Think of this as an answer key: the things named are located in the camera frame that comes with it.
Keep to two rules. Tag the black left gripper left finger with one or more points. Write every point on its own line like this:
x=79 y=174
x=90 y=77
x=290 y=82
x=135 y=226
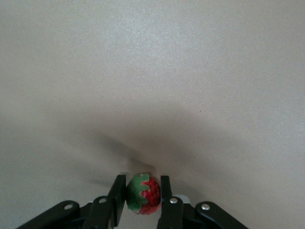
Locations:
x=112 y=210

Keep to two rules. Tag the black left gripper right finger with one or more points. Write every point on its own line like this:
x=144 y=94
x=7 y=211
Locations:
x=170 y=214

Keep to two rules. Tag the red strawberry green leaves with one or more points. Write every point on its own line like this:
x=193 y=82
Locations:
x=151 y=195

